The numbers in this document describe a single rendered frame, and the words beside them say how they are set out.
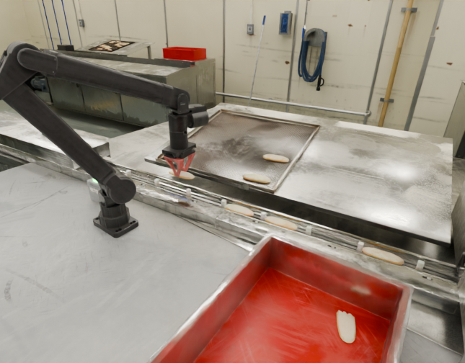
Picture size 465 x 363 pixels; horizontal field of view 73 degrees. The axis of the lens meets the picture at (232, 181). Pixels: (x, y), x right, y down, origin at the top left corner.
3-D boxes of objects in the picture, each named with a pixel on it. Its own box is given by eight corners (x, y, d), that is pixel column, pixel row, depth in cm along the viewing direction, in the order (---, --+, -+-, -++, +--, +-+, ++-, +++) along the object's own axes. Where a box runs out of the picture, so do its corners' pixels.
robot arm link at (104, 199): (100, 204, 94) (107, 212, 90) (94, 173, 89) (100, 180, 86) (130, 194, 99) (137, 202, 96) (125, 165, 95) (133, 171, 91)
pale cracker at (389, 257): (360, 254, 81) (361, 251, 81) (362, 245, 84) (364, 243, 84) (403, 268, 77) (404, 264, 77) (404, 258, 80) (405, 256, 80)
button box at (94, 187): (90, 207, 111) (83, 180, 105) (108, 198, 117) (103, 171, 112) (107, 214, 107) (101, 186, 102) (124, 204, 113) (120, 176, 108)
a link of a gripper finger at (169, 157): (194, 173, 106) (193, 147, 102) (181, 181, 100) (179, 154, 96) (178, 168, 109) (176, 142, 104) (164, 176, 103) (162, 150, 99)
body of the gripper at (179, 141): (197, 148, 104) (196, 127, 100) (177, 159, 96) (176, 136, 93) (181, 145, 107) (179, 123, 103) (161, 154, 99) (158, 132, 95)
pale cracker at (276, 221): (262, 222, 94) (262, 219, 93) (267, 215, 97) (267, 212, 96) (294, 232, 89) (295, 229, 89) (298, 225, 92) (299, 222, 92)
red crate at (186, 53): (162, 57, 438) (161, 48, 432) (176, 55, 467) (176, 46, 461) (193, 60, 419) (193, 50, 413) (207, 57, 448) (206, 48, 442)
